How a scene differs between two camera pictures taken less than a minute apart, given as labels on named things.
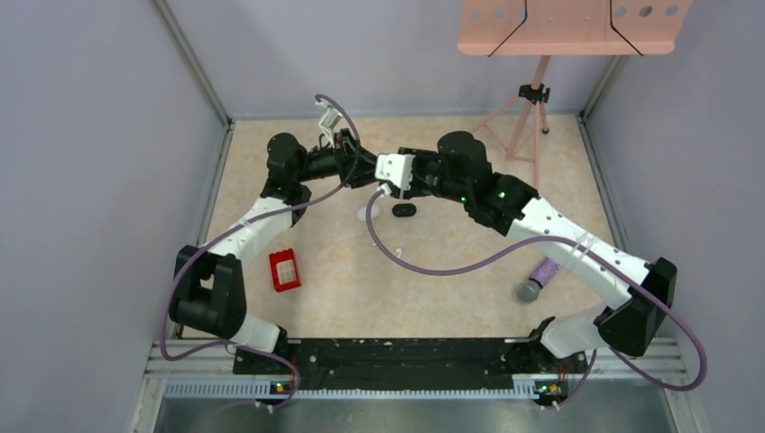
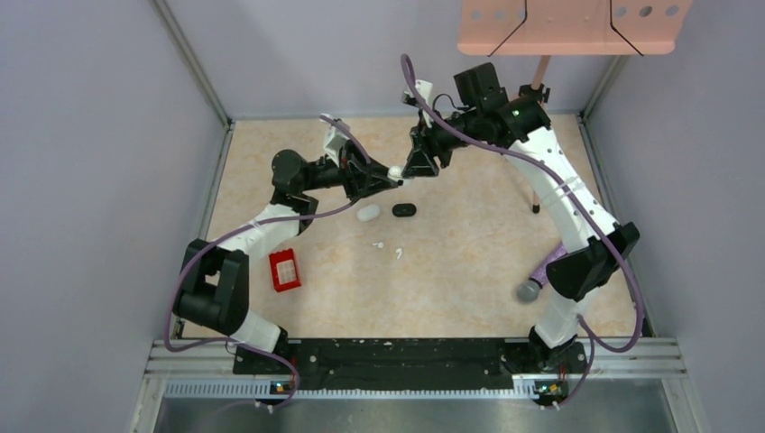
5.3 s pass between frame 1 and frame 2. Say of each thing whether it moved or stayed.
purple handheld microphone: stayed
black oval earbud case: stayed
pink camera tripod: stayed
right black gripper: moved
